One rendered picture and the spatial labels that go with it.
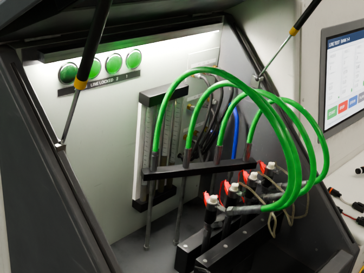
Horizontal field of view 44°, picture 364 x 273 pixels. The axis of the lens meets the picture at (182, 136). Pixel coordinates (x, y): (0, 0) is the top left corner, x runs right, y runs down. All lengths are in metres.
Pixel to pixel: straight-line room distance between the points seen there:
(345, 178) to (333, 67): 0.37
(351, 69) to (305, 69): 0.29
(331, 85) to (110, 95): 0.69
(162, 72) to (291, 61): 0.35
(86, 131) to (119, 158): 0.15
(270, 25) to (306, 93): 0.22
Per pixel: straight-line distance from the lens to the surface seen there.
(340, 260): 1.26
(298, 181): 0.98
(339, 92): 1.49
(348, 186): 1.52
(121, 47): 1.01
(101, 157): 1.13
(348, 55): 1.51
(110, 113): 1.09
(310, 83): 1.32
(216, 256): 1.12
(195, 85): 1.28
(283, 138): 0.86
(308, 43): 1.29
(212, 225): 1.07
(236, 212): 1.00
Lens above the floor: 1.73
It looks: 28 degrees down
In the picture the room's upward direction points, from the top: 7 degrees clockwise
